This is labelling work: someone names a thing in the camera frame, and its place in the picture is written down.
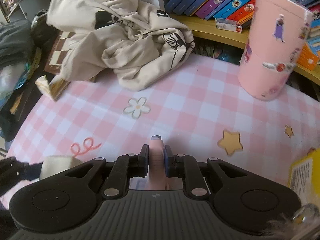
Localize beige crumpled cloth bag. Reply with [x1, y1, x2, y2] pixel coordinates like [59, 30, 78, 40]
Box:
[47, 0, 194, 91]

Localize wooden shelf board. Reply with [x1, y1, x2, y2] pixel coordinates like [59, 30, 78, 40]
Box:
[170, 14, 320, 85]

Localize pink sticker cylinder can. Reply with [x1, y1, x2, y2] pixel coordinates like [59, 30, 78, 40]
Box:
[238, 0, 313, 101]

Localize pink checkered desk mat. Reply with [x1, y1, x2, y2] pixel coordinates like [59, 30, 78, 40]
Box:
[0, 53, 320, 208]

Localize pink lip balm tube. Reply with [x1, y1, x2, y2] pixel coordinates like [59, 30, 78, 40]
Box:
[148, 135, 167, 190]

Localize cream tissue pack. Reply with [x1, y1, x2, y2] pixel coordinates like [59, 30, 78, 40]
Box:
[35, 75, 70, 101]

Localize brown white chessboard box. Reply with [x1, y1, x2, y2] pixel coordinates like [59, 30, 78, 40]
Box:
[44, 31, 85, 81]

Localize yellow cardboard box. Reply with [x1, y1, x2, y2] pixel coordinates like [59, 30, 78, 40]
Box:
[288, 148, 319, 207]

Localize dark grey folded clothes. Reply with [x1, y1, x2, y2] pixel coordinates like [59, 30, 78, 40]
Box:
[0, 19, 34, 69]

